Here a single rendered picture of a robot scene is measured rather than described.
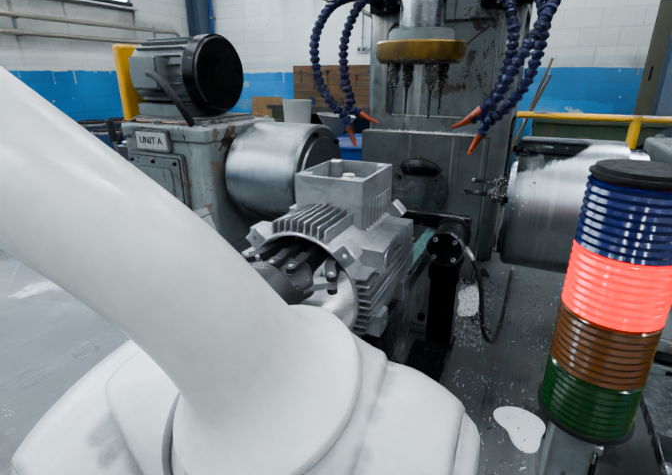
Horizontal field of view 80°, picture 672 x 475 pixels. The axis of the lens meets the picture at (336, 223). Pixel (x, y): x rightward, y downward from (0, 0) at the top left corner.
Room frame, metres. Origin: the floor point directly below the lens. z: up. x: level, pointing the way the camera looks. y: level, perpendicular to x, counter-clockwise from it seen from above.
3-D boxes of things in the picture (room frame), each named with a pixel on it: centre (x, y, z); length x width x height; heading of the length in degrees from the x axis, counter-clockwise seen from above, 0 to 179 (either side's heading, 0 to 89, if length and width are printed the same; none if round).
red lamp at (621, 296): (0.24, -0.19, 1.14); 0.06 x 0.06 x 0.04
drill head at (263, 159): (1.01, 0.16, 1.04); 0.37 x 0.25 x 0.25; 64
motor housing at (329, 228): (0.54, 0.00, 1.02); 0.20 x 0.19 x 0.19; 154
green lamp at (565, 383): (0.24, -0.19, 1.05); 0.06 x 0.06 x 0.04
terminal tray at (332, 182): (0.57, -0.01, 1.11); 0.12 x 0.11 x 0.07; 154
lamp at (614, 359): (0.24, -0.19, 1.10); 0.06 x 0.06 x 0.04
